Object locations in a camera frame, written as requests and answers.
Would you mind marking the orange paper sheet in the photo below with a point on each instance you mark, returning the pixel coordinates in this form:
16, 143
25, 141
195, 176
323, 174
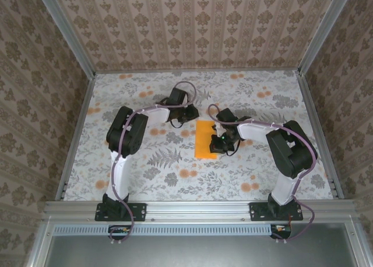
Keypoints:
202, 141

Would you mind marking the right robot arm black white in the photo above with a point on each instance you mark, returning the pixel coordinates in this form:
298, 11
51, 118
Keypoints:
291, 153

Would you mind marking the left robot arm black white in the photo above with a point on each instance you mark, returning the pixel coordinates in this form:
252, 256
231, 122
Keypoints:
128, 133

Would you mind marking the floral table cover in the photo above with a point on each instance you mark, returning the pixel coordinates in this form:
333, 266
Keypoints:
186, 188

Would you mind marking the grey metal panel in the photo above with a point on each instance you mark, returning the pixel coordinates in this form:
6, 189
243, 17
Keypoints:
198, 252

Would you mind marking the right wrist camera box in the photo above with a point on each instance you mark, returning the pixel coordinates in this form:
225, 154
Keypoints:
225, 116

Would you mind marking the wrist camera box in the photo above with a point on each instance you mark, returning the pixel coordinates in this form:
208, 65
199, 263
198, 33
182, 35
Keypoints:
177, 95
225, 116

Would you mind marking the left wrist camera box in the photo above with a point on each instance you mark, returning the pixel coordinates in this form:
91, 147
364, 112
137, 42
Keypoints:
177, 95

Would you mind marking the aluminium back rail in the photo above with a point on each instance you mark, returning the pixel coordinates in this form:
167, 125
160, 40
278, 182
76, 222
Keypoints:
198, 70

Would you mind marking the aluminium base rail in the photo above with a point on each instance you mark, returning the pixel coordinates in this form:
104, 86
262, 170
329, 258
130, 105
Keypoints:
198, 210

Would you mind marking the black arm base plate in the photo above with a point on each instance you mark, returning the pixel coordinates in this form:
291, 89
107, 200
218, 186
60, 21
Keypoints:
140, 211
256, 211

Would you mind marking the aluminium side rail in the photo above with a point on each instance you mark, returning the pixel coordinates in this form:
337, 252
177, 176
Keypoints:
310, 103
77, 133

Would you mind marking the aluminium corner post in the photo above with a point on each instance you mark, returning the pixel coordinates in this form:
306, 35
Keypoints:
323, 31
67, 31

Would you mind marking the aluminium frame profile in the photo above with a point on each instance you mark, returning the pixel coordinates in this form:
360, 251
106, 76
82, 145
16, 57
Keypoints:
356, 243
39, 243

